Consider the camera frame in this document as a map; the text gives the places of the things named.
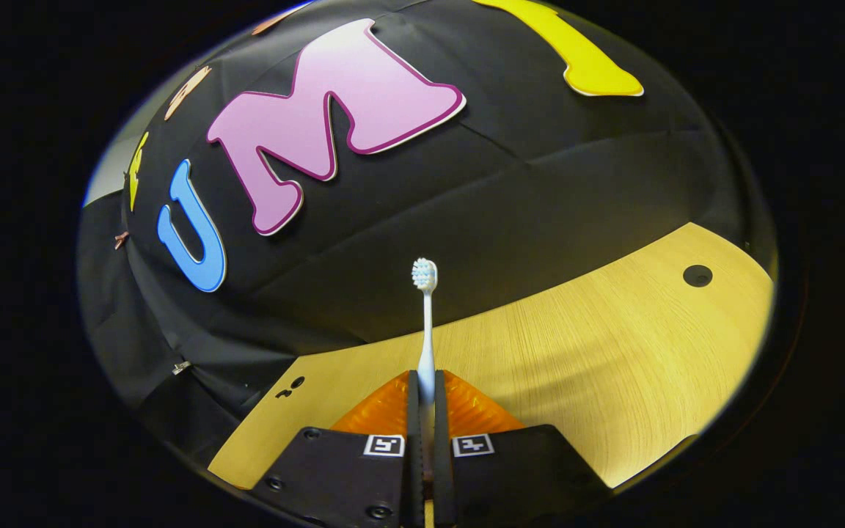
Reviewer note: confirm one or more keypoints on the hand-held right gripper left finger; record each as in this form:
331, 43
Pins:
414, 455

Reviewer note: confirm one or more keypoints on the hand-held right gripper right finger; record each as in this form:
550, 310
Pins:
441, 455

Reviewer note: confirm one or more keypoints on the white toothbrush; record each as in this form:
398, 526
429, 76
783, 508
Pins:
428, 330

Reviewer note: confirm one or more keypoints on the white metal clip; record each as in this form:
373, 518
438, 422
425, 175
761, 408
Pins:
181, 367

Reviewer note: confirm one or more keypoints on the black backdrop cloth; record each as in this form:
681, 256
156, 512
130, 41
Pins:
503, 205

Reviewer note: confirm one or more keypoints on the copper metal clip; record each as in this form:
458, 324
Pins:
122, 239

